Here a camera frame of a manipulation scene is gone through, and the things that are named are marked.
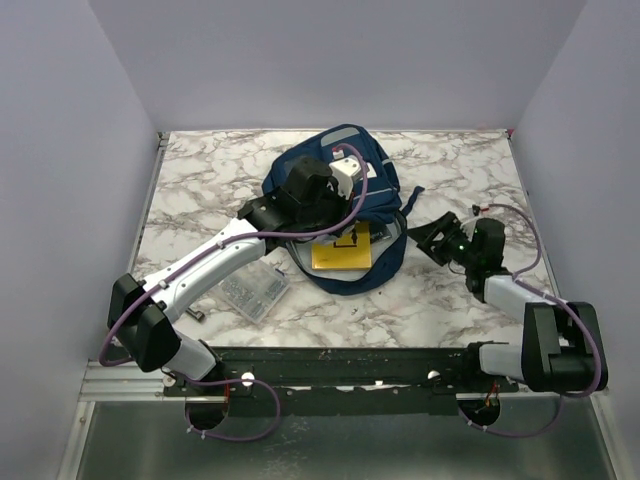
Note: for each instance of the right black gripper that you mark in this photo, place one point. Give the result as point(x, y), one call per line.
point(448, 225)

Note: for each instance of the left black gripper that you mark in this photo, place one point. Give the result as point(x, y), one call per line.
point(345, 210)

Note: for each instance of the yellow notebook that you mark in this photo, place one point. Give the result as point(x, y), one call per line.
point(351, 251)

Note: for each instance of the navy blue student backpack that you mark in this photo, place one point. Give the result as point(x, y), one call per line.
point(382, 208)

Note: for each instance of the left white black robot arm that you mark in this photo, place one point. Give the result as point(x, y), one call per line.
point(316, 199)

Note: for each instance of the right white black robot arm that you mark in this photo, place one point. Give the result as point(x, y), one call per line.
point(561, 349)

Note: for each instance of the clear plastic parts box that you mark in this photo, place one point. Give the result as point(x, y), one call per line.
point(253, 290)

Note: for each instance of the metal table clamp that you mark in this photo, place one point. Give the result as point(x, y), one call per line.
point(196, 315)

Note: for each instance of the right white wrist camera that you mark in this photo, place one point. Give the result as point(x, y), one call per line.
point(477, 212)

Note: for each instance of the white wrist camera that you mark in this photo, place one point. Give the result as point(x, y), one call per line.
point(477, 212)
point(346, 169)

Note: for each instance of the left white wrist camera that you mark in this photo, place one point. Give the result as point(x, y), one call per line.
point(346, 169)

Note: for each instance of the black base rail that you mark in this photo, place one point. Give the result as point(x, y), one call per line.
point(327, 381)

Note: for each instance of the aluminium extrusion frame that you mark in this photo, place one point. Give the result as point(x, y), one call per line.
point(124, 383)

